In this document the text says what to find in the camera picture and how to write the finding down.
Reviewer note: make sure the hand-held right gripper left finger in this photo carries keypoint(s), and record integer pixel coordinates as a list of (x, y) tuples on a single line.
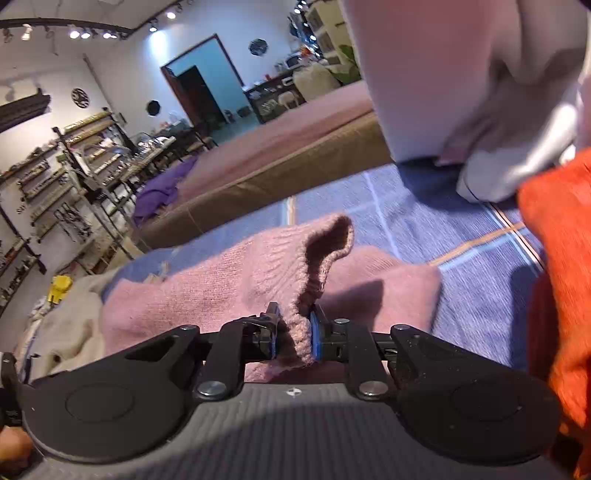
[(275, 332)]

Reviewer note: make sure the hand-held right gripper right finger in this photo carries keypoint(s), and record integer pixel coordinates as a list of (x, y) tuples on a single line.
[(315, 337)]

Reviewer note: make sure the pink knit cardigan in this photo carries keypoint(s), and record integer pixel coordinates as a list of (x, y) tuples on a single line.
[(207, 286)]

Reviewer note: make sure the person's left hand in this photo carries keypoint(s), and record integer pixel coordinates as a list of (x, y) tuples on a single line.
[(14, 450)]

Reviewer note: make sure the cream sweater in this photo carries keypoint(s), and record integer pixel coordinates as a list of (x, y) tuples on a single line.
[(64, 323)]

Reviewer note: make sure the yellow plastic container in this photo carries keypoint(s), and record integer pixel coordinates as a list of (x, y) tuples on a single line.
[(60, 288)]

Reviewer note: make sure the blue plaid bed sheet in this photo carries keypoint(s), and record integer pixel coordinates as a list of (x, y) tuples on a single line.
[(461, 286)]

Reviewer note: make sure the brown bed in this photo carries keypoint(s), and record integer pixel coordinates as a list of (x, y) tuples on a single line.
[(286, 152)]

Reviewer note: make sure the purple cloth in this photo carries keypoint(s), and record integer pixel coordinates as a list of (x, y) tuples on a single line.
[(159, 189)]

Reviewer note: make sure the black chair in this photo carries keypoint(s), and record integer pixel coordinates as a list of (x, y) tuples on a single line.
[(201, 138)]

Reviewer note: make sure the dining table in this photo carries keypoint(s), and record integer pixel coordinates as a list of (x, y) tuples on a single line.
[(152, 152)]

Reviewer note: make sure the dark cabinet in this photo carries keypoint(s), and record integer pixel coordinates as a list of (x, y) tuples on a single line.
[(268, 101)]

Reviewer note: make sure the small stool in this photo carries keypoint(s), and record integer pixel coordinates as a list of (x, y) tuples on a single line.
[(288, 98)]

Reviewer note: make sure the white garment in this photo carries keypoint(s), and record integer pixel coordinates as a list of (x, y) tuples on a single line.
[(498, 175)]

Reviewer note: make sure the orange garment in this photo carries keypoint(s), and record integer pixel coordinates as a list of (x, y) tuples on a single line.
[(563, 277)]

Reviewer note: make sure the dark-framed doorway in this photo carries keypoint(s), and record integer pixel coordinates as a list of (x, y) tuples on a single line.
[(207, 78)]

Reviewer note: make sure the white storage cabinet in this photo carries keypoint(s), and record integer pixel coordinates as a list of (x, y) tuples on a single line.
[(328, 27)]

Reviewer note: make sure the wall display shelves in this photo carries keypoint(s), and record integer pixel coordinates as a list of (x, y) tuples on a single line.
[(51, 184)]

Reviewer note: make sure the black hexagon wall decoration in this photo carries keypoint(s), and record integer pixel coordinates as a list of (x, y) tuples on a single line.
[(153, 107), (258, 47)]

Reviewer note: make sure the round black wall decoration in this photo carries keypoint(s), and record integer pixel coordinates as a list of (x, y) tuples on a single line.
[(79, 98)]

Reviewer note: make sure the ceiling track light rail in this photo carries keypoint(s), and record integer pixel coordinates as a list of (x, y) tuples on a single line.
[(69, 25)]

